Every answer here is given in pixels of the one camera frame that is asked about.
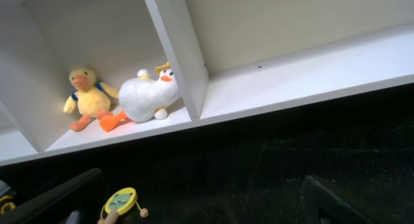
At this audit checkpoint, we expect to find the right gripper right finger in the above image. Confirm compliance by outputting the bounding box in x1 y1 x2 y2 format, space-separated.
300 175 386 224

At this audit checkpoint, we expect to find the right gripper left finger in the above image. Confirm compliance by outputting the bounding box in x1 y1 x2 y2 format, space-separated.
0 167 104 224

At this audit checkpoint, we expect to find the grey and yellow toy truck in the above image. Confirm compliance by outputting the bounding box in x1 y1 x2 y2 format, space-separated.
0 180 16 216

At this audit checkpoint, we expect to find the yellow rattle drum toy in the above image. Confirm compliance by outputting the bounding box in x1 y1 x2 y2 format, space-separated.
97 186 150 224

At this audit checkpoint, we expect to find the yellow plush duck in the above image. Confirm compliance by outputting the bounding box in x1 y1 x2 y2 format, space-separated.
63 67 120 132

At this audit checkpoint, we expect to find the white shelf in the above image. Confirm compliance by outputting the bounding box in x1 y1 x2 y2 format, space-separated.
0 0 414 167

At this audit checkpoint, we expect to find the white plush goose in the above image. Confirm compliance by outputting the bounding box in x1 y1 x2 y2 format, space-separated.
99 62 180 133

